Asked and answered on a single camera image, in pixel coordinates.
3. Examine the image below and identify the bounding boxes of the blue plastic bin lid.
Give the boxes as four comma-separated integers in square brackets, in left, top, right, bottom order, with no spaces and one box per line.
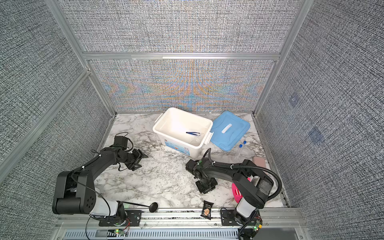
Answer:
[210,111,251,152]

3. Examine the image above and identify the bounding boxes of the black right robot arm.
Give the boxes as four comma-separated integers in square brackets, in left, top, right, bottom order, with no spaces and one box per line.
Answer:
[186,149,283,240]

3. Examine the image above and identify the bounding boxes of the clear glass funnel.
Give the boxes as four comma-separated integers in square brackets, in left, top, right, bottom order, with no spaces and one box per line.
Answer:
[191,136,202,146]

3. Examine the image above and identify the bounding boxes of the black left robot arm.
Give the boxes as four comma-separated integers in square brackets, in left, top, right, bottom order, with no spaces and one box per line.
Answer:
[52,135,148,225]

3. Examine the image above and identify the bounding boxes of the blue plastic tweezers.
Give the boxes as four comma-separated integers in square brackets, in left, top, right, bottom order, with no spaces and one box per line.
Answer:
[186,132,201,136]

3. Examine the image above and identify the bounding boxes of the white plastic storage bin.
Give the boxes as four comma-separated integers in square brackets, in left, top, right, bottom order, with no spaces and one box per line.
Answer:
[153,108,213,159]

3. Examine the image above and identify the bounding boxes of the pink white plush toy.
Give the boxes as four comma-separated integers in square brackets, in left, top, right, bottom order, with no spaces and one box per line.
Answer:
[232,183,243,203]

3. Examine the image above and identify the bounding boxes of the black long handled spoon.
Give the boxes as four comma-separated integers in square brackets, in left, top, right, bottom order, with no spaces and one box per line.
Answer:
[119,201,159,213]

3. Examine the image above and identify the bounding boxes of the black snack packet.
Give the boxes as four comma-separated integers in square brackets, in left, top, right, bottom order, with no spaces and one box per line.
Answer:
[201,201,214,220]

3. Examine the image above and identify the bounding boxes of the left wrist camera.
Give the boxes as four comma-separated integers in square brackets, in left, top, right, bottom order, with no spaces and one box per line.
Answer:
[114,136,129,150]

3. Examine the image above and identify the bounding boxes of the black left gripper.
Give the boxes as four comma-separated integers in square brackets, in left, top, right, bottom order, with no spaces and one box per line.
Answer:
[120,148,149,170]

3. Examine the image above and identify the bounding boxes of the aluminium front rail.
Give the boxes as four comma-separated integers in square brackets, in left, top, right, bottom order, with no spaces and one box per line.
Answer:
[51,208,311,240]

